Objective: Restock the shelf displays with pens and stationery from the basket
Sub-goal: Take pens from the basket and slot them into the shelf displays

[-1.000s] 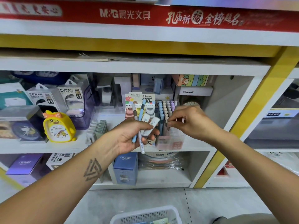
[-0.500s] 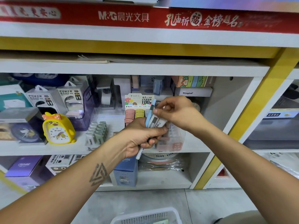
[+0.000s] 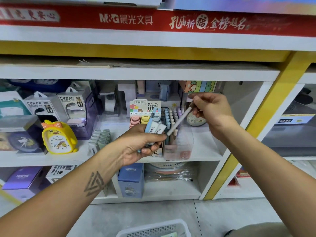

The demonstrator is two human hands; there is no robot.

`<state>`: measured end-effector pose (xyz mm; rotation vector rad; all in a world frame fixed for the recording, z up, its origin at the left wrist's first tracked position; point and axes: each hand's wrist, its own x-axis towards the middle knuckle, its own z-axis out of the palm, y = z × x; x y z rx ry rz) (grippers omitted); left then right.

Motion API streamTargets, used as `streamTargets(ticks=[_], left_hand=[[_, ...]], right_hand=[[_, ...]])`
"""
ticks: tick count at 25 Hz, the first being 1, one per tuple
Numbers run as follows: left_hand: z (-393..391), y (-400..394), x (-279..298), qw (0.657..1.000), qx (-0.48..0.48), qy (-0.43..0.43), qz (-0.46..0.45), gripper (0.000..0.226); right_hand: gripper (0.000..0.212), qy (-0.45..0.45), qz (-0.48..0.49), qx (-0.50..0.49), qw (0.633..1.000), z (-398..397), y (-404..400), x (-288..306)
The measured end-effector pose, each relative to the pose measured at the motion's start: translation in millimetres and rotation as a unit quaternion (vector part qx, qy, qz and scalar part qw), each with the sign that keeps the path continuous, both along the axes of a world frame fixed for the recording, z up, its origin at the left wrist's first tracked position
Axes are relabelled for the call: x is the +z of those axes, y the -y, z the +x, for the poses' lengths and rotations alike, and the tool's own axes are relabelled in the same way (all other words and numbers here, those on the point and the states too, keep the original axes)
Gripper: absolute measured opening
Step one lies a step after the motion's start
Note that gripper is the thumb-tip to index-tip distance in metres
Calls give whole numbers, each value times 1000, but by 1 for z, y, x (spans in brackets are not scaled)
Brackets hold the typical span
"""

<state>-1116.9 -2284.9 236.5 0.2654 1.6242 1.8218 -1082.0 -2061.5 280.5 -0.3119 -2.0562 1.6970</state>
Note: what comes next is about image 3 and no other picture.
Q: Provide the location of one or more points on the blue small carton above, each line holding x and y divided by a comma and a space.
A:
131, 181

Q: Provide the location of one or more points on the white printed box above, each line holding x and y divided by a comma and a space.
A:
113, 1

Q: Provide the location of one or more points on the white plastic basket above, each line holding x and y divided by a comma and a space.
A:
148, 227

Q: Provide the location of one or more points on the tape dispenser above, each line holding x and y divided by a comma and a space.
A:
108, 101

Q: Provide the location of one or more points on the yellow alarm clock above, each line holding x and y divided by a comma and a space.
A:
59, 139

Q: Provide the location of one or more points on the flat cardboard sheets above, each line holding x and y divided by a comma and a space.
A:
197, 63

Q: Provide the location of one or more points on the slim grey white packet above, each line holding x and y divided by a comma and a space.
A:
178, 121

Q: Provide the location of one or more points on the pastel sticky notes pack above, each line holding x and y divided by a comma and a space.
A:
200, 86

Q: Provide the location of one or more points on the person's right hand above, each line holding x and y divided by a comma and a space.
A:
215, 113

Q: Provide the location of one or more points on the clear pink label box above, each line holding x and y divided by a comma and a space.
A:
178, 151

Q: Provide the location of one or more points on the person's right forearm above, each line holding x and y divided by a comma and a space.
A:
274, 182

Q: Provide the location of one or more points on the blue printed box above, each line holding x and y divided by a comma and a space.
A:
247, 5

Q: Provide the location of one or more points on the purple translucent container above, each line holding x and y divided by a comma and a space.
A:
90, 126

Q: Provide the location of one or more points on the purple box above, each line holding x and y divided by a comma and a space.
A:
20, 181

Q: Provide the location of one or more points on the grey digital clock box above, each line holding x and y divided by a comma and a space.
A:
159, 90

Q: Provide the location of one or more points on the person's left forearm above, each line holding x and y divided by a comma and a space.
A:
54, 204

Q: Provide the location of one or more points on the stack of wrapped discs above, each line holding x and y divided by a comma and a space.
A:
169, 171

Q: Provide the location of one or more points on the person's left hand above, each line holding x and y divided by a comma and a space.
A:
136, 145

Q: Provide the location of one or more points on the white tall box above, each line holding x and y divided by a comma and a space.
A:
127, 91

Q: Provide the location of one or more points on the white shelf with yellow trim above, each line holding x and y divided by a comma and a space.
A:
163, 72

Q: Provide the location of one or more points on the bundle of lilac green packets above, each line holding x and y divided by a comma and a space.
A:
155, 126

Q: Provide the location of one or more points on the plastic wrapped items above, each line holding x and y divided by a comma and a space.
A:
302, 167

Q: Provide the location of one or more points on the white round clock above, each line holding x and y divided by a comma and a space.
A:
196, 121

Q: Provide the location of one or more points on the white hanging accessory box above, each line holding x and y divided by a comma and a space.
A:
71, 103
40, 107

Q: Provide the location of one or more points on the red white flat box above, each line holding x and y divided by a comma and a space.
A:
239, 177

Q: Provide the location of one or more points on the teal white box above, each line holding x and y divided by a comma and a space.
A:
11, 103

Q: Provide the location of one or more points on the clear plastic tray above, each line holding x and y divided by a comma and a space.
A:
99, 140

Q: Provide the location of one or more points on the clear boxed dark clock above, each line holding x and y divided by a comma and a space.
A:
20, 138

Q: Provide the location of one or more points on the red banner strip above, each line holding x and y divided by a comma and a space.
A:
74, 18

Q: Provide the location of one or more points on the white refill display box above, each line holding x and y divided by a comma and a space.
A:
143, 107

